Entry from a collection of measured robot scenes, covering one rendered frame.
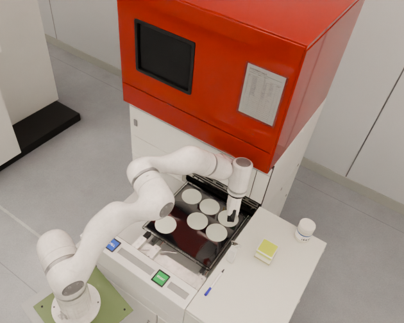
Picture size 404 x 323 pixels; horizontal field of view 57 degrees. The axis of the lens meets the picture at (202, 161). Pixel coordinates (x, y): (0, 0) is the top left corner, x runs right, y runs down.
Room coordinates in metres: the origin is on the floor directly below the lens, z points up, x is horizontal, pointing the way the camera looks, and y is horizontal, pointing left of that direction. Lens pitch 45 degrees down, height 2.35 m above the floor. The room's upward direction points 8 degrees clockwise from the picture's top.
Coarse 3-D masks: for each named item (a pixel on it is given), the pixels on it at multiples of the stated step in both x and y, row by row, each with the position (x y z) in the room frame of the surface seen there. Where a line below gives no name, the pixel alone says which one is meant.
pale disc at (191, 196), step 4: (184, 192) 1.23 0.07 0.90; (188, 192) 1.23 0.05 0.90; (192, 192) 1.23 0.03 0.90; (196, 192) 1.24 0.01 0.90; (184, 196) 1.20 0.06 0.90; (188, 196) 1.20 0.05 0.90; (192, 196) 1.21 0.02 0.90; (196, 196) 1.21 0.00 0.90; (200, 196) 1.22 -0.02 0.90; (184, 200) 1.18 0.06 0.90; (188, 200) 1.18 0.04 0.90; (192, 200) 1.18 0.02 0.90; (196, 200) 1.19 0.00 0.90; (200, 200) 1.19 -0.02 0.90
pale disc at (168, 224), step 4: (168, 216) 1.07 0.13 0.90; (156, 220) 1.03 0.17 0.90; (160, 220) 1.03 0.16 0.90; (164, 220) 1.04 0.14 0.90; (168, 220) 1.04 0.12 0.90; (172, 220) 1.04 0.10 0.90; (156, 224) 1.01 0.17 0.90; (160, 224) 1.01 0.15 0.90; (164, 224) 1.02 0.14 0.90; (168, 224) 1.02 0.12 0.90; (172, 224) 1.02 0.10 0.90; (156, 228) 0.99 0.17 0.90; (160, 228) 0.99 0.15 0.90; (164, 228) 0.99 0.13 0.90; (168, 228) 1.00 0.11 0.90; (172, 228) 1.00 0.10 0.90; (160, 232) 0.97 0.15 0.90; (164, 232) 0.97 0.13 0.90; (168, 232) 0.98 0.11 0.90
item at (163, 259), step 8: (144, 248) 0.89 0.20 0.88; (160, 256) 0.86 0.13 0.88; (168, 256) 0.86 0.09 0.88; (160, 264) 0.82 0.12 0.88; (168, 264) 0.83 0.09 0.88; (176, 264) 0.83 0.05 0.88; (176, 272) 0.79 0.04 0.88; (184, 272) 0.80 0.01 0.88; (192, 272) 0.80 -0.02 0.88; (184, 280) 0.76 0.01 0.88; (192, 280) 0.77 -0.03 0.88
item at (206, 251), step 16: (176, 208) 1.12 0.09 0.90; (192, 208) 1.13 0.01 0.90; (224, 208) 1.16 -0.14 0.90; (176, 224) 1.02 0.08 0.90; (208, 224) 1.05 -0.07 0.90; (176, 240) 0.94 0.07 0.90; (192, 240) 0.95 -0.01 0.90; (208, 240) 0.96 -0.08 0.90; (224, 240) 0.97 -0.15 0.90; (192, 256) 0.87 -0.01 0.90; (208, 256) 0.88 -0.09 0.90
